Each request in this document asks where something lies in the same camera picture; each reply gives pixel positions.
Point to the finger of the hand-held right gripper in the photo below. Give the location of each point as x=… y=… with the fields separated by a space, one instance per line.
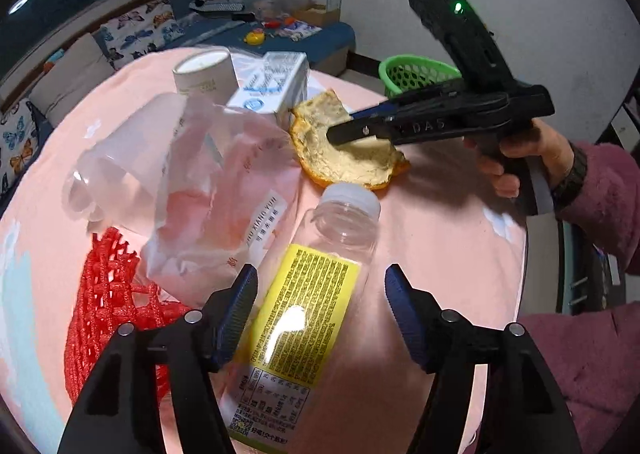
x=350 y=131
x=375 y=107

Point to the grey pillow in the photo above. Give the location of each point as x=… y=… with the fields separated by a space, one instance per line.
x=75 y=78

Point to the white paper cup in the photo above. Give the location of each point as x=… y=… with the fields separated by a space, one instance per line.
x=205 y=78

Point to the blue and white magazine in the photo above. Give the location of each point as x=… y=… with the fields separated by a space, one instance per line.
x=300 y=28

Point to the cardboard box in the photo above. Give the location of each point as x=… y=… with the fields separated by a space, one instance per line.
x=312 y=14

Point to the person's right forearm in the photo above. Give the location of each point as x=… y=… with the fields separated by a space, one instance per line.
x=605 y=194

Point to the clear bottle with yellow label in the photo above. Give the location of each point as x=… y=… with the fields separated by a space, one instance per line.
x=300 y=294

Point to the person's mauve fleece torso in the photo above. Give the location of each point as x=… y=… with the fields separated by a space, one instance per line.
x=590 y=374

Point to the white and blue milk carton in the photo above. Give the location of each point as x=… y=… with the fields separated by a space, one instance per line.
x=270 y=83

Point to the green plastic basket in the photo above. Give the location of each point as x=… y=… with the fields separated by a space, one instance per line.
x=405 y=76

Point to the blue sofa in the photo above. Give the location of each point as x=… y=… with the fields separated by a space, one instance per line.
x=325 y=41

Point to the red foam fruit net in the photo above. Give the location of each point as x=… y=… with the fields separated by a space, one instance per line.
x=100 y=294

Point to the person's right hand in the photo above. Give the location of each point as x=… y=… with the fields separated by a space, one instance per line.
x=555 y=153

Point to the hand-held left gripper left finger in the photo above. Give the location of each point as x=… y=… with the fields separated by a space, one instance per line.
x=240 y=304

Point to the clear plastic cup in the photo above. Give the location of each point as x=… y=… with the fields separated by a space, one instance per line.
x=115 y=158

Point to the small butterfly print pillow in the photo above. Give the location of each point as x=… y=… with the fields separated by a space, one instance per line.
x=17 y=138

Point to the pink tablecloth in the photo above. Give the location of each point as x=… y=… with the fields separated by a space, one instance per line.
x=450 y=214

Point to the clear plastic bag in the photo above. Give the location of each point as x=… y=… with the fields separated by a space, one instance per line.
x=220 y=194

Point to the orange peel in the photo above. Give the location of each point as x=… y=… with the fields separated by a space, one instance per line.
x=340 y=163

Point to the clear plastic storage box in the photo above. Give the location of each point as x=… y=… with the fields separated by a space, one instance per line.
x=280 y=1

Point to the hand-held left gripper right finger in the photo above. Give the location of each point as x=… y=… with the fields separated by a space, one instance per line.
x=407 y=314

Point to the large butterfly print pillow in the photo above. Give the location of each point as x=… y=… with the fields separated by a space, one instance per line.
x=135 y=28

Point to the yellow toy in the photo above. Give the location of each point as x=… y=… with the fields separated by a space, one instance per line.
x=255 y=37

